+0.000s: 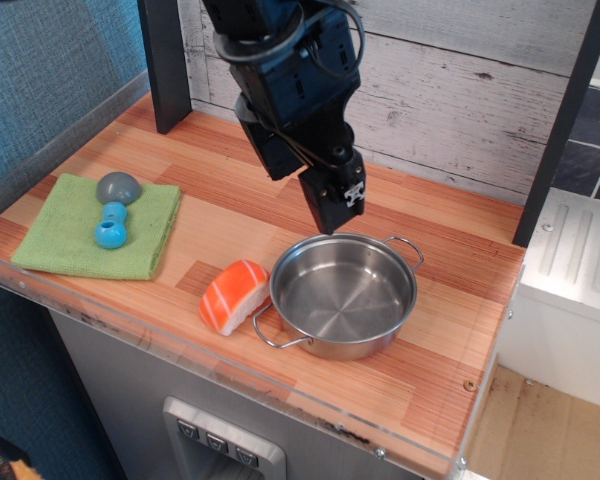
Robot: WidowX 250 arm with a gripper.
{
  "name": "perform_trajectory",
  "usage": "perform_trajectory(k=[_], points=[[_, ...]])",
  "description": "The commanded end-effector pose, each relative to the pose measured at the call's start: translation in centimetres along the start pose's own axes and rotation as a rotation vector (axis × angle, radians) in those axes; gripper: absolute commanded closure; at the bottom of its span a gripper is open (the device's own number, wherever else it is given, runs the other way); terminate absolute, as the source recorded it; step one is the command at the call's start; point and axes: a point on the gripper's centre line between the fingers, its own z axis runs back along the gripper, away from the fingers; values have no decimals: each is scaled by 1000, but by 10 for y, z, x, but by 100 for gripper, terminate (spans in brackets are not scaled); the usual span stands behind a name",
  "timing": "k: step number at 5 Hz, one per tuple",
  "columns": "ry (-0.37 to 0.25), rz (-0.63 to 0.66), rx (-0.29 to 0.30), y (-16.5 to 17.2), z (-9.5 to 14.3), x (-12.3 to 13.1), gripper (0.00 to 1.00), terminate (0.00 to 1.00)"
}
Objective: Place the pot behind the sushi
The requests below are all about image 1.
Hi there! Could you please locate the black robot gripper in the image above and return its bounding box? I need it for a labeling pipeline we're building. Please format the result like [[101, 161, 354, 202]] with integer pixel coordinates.
[[228, 6, 365, 235]]

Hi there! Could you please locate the stainless steel pot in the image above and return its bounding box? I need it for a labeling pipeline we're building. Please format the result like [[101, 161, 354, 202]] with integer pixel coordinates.
[[253, 232, 425, 361]]

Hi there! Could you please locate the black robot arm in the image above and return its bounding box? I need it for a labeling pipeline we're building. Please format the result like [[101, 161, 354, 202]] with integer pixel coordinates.
[[204, 1, 366, 234]]

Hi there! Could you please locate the salmon nigiri sushi toy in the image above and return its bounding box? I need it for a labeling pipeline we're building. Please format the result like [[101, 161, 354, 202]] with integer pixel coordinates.
[[198, 260, 270, 336]]

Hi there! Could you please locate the blue grey toy mushroom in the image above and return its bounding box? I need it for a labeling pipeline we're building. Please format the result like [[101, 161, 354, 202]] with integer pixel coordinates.
[[94, 171, 142, 249]]

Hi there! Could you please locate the green cloth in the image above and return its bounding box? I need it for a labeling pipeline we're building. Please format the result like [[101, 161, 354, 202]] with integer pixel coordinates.
[[11, 174, 180, 280]]

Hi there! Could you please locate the grey cabinet front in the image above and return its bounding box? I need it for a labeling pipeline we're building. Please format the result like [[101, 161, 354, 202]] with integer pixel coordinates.
[[52, 313, 416, 479]]

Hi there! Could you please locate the clear acrylic table edge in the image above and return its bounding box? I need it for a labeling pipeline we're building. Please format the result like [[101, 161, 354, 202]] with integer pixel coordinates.
[[0, 260, 469, 479]]

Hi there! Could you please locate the silver button panel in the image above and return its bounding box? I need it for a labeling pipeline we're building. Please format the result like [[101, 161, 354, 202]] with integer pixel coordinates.
[[163, 397, 287, 479]]

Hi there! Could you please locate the white appliance with ridges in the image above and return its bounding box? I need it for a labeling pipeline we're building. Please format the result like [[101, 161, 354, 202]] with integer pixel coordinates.
[[498, 189, 600, 406]]

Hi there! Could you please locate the orange object at corner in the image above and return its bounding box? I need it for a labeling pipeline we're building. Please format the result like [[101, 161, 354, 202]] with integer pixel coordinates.
[[0, 448, 43, 480]]

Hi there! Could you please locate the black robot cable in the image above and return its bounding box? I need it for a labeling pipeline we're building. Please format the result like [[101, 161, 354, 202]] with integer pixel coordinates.
[[212, 0, 367, 81]]

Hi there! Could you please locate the left dark grey post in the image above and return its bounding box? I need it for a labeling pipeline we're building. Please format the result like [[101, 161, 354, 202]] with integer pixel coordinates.
[[137, 0, 192, 134]]

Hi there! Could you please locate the dark grey post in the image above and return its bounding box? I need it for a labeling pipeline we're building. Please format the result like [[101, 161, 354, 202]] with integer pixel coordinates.
[[137, 0, 192, 134], [512, 0, 600, 248]]

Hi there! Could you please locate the right dark grey post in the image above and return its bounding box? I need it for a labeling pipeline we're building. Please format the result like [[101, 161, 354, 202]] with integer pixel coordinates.
[[512, 0, 600, 248]]

